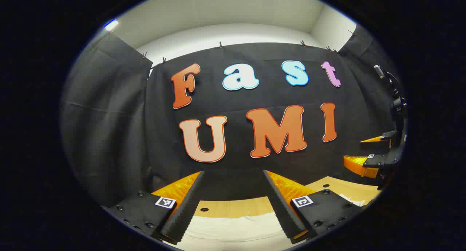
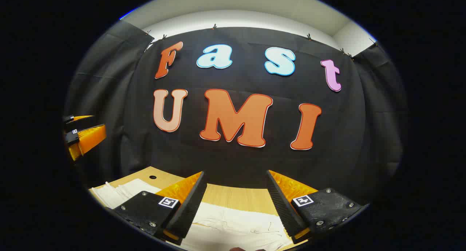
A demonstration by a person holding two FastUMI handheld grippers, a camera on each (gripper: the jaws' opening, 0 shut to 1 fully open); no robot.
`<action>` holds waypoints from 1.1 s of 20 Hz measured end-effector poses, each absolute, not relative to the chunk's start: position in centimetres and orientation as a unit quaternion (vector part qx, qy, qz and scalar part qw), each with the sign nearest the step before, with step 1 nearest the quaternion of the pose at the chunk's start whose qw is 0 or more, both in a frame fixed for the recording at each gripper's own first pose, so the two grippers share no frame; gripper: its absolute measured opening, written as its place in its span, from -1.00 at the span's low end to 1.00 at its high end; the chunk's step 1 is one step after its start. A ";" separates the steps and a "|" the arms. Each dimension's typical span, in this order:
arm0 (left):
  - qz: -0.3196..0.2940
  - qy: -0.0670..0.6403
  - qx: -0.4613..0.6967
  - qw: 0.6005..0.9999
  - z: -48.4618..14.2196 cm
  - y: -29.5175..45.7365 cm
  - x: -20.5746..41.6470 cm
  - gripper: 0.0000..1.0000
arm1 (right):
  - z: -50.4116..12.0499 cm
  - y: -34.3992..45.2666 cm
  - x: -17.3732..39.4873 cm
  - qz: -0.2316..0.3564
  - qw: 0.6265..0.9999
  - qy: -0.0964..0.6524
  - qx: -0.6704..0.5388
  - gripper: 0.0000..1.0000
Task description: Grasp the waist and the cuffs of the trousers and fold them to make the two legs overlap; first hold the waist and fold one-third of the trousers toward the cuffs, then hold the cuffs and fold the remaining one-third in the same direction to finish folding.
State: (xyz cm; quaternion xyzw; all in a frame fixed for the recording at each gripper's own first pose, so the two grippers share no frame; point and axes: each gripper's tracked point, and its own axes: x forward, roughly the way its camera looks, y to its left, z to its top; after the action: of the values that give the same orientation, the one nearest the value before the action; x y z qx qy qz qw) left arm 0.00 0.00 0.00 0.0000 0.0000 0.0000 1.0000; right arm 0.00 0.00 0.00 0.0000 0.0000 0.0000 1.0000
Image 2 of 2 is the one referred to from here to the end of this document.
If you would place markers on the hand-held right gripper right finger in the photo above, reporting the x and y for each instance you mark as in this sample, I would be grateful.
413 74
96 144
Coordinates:
282 207

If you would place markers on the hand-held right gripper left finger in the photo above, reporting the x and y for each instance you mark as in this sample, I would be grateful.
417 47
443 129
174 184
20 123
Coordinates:
191 207

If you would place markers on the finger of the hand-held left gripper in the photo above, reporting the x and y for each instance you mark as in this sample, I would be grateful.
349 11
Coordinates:
78 122
72 138

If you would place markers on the white jeans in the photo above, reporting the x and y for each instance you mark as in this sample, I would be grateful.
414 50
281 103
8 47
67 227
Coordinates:
236 225

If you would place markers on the black backdrop cloth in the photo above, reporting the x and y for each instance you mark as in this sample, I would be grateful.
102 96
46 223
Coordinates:
189 79

